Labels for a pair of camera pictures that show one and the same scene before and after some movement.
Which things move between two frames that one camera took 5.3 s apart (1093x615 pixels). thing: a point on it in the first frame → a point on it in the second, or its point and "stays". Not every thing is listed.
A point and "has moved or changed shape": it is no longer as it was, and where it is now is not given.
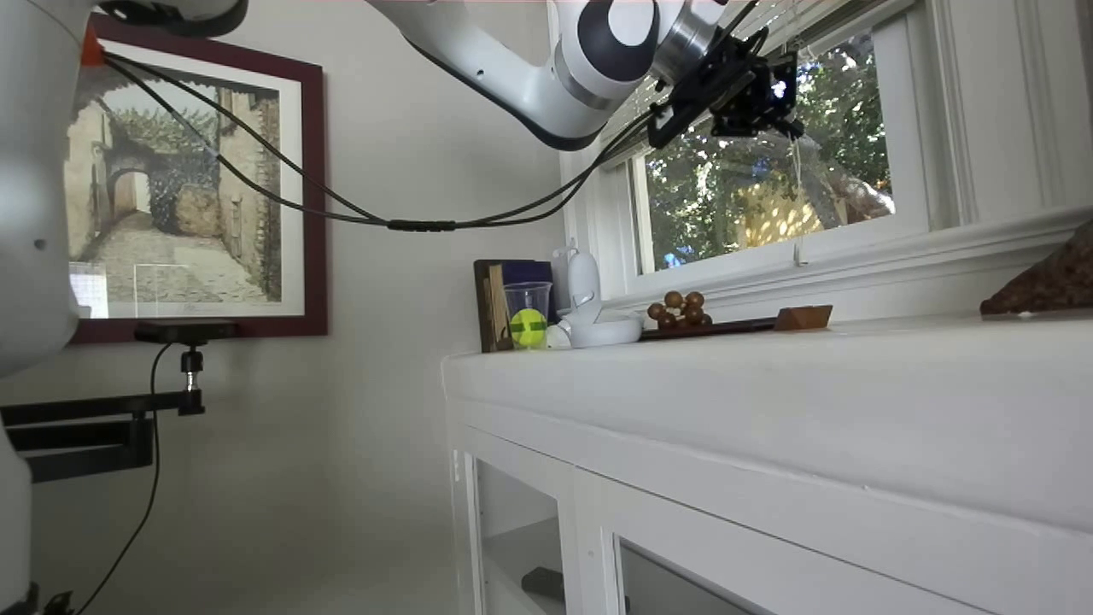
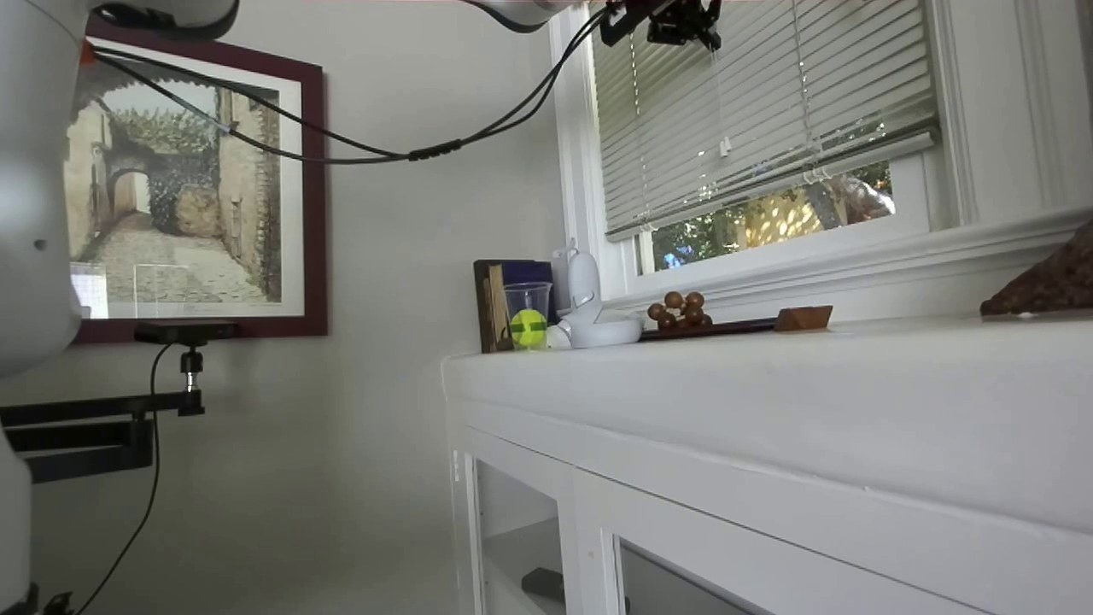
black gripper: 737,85 → 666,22
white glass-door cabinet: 837,470 stays
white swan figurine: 576,314 stays
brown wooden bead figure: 682,314 stays
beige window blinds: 804,24 has moved or changed shape
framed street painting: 196,192 stays
